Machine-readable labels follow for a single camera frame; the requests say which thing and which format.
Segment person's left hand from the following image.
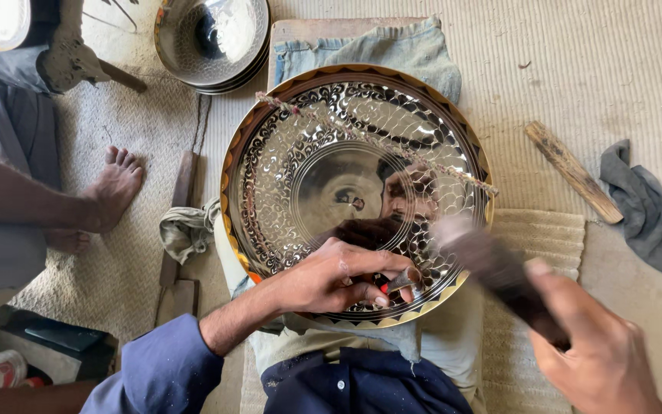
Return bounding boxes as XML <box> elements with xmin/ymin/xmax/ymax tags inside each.
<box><xmin>276</xmin><ymin>237</ymin><xmax>423</xmax><ymax>316</ymax></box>

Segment person's right hand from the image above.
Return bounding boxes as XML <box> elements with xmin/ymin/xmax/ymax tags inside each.
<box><xmin>523</xmin><ymin>259</ymin><xmax>662</xmax><ymax>414</ymax></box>

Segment red-tipped metal chisel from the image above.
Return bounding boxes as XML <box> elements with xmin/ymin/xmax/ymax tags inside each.
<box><xmin>379</xmin><ymin>267</ymin><xmax>421</xmax><ymax>294</ymax></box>

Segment dark wooden hammer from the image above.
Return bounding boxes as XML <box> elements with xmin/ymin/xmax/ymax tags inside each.
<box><xmin>431</xmin><ymin>215</ymin><xmax>572</xmax><ymax>353</ymax></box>

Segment large engraved metal plate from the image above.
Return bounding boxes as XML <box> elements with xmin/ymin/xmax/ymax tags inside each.
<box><xmin>220</xmin><ymin>64</ymin><xmax>495</xmax><ymax>330</ymax></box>

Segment person's dark blue shirt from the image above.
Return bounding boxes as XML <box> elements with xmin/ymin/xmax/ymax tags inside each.
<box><xmin>260</xmin><ymin>346</ymin><xmax>475</xmax><ymax>414</ymax></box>

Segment small wooden block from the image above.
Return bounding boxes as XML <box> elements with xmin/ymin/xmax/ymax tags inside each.
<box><xmin>154</xmin><ymin>279</ymin><xmax>201</xmax><ymax>327</ymax></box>

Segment olive green rag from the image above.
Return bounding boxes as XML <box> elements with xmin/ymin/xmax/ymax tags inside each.
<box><xmin>159</xmin><ymin>198</ymin><xmax>221</xmax><ymax>266</ymax></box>

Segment person's cream trousers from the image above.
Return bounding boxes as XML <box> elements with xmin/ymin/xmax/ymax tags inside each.
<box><xmin>214</xmin><ymin>214</ymin><xmax>486</xmax><ymax>412</ymax></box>

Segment grey rag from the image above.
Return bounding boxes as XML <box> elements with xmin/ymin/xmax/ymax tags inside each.
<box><xmin>599</xmin><ymin>138</ymin><xmax>662</xmax><ymax>288</ymax></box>

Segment dark wooden slat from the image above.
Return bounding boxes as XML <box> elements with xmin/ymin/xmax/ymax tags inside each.
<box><xmin>159</xmin><ymin>150</ymin><xmax>200</xmax><ymax>288</ymax></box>

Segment short wooden stick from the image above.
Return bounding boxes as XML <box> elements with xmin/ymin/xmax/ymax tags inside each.
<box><xmin>524</xmin><ymin>120</ymin><xmax>625</xmax><ymax>225</ymax></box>

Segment blue denim cloth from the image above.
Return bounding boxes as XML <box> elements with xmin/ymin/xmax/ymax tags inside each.
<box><xmin>273</xmin><ymin>15</ymin><xmax>463</xmax><ymax>105</ymax></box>

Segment stack of engraved metal bowls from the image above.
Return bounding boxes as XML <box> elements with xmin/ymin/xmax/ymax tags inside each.
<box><xmin>153</xmin><ymin>0</ymin><xmax>273</xmax><ymax>96</ymax></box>

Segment dark box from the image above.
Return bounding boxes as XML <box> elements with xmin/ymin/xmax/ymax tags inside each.
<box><xmin>0</xmin><ymin>309</ymin><xmax>120</xmax><ymax>385</ymax></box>

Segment grey clay-covered tool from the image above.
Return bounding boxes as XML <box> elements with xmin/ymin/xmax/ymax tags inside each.
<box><xmin>36</xmin><ymin>0</ymin><xmax>148</xmax><ymax>95</ymax></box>

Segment braided string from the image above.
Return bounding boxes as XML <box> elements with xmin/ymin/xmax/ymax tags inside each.
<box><xmin>254</xmin><ymin>91</ymin><xmax>500</xmax><ymax>197</ymax></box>

